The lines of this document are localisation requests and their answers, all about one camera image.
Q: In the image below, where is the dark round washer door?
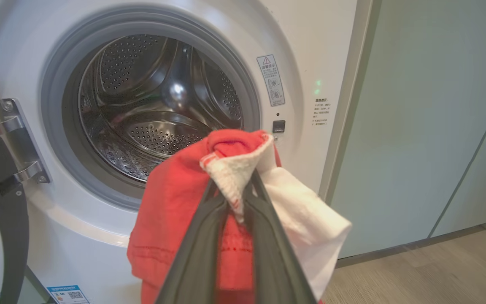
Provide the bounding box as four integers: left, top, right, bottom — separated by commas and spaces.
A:
0, 103, 30, 304

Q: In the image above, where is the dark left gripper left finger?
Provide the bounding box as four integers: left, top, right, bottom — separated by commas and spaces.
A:
155, 179, 229, 304

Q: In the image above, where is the white front-load washing machine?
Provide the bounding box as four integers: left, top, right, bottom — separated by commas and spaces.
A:
0, 0, 372, 304

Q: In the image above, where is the large teal cabinet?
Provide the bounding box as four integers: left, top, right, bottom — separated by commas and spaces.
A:
323, 0, 486, 259

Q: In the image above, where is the metal door hinge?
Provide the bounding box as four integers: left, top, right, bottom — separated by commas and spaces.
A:
0, 98, 51, 184

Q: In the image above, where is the red garment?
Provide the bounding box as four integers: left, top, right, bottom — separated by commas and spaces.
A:
127, 129, 281, 304

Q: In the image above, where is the blue energy label sticker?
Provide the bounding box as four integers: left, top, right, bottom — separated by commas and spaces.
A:
47, 285, 91, 304

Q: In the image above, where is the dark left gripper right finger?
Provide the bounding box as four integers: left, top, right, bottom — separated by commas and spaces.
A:
243, 169, 317, 304

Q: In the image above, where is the grey warning sticker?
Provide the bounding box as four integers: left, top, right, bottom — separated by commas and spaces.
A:
256, 54, 286, 107

